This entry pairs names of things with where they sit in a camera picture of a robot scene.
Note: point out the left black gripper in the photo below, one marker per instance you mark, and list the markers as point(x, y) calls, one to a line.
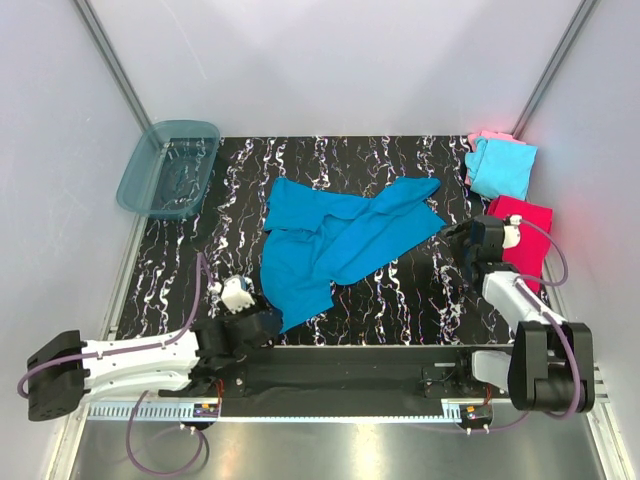
point(234, 317)

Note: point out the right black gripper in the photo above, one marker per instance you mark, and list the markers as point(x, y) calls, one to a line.
point(467, 225)

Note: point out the blue t shirt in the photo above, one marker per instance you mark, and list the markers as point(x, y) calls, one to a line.
point(316, 239)

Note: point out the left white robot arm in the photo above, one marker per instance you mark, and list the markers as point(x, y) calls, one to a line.
point(191, 362)

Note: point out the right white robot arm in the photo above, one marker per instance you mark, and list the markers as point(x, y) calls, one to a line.
point(550, 367)

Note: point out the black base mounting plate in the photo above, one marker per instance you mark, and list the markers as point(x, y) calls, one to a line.
point(363, 379)

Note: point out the light blue folded shirt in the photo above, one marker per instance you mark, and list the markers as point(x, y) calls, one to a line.
point(500, 168)

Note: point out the red folded shirt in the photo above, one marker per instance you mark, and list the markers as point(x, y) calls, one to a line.
point(528, 256)

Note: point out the pink folded shirt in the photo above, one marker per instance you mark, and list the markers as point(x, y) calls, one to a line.
point(489, 135)

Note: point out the teal plastic bin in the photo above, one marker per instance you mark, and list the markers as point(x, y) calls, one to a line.
point(169, 171)

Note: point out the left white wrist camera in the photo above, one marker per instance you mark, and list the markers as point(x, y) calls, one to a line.
point(232, 296)

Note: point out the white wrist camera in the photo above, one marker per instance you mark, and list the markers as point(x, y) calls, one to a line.
point(512, 235)
point(232, 296)

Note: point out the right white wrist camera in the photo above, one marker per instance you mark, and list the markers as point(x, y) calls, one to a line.
point(512, 235)

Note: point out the white slotted cable duct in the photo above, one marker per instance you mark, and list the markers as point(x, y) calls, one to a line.
point(437, 413)

